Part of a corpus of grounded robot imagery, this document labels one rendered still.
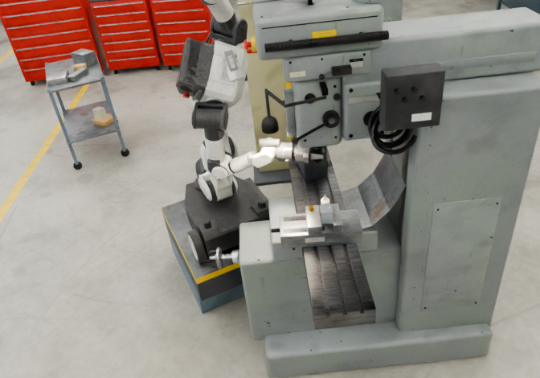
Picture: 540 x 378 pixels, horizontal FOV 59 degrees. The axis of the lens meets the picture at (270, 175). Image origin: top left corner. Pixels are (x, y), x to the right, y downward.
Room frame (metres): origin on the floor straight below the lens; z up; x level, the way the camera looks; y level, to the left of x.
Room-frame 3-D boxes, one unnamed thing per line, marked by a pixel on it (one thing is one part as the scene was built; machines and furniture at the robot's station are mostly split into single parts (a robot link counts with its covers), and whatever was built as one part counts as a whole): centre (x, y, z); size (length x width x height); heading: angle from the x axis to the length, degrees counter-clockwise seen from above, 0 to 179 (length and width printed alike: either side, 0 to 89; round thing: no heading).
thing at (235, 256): (1.85, 0.28, 0.65); 0.16 x 0.12 x 0.12; 90
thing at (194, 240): (2.14, 0.47, 0.50); 0.20 x 0.05 x 0.20; 22
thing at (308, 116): (1.85, -0.23, 1.47); 0.21 x 0.19 x 0.32; 0
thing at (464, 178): (1.84, -0.84, 0.78); 0.50 x 0.47 x 1.56; 90
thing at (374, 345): (1.85, -0.47, 0.10); 1.20 x 0.60 x 0.20; 90
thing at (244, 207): (2.47, 0.32, 0.59); 0.64 x 0.52 x 0.33; 22
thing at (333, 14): (1.85, -0.24, 1.81); 0.47 x 0.26 x 0.16; 90
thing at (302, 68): (1.85, -0.27, 1.68); 0.34 x 0.24 x 0.10; 90
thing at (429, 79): (1.51, -0.52, 1.62); 0.20 x 0.09 x 0.21; 90
